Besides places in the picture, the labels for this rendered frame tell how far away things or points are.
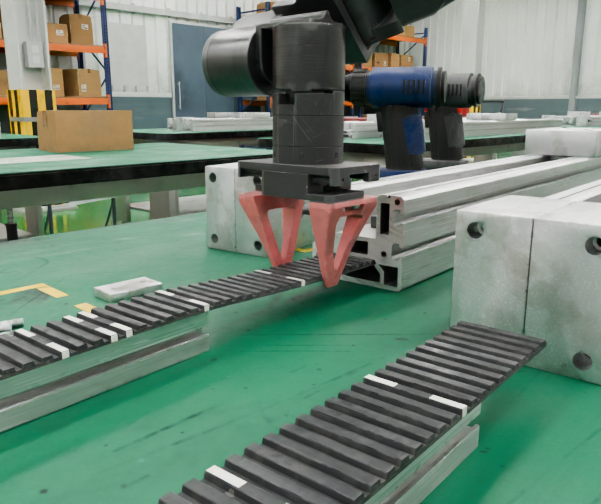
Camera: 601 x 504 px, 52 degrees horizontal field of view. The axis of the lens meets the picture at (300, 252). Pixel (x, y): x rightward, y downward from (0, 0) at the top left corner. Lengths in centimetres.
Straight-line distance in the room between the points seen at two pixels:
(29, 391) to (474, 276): 27
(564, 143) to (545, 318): 69
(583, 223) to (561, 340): 7
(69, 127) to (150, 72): 1024
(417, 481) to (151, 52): 1253
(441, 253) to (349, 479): 41
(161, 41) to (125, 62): 92
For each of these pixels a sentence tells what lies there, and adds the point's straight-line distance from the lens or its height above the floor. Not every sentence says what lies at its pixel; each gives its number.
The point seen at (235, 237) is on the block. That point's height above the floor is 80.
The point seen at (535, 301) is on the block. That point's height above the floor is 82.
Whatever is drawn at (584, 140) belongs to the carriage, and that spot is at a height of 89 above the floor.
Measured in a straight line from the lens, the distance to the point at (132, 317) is 40.
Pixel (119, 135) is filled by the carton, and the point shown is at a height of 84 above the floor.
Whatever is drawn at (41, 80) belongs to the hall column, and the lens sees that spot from 640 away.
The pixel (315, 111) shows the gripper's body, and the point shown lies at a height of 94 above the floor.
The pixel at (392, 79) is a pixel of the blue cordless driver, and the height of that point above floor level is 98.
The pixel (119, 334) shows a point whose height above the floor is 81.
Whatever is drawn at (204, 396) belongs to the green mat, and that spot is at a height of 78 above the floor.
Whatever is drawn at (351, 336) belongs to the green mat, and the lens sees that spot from 45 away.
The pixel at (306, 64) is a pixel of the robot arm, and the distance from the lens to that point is 48.
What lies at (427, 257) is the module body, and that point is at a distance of 59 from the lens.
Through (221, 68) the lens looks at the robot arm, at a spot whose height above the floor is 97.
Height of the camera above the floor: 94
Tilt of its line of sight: 13 degrees down
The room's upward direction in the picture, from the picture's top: straight up
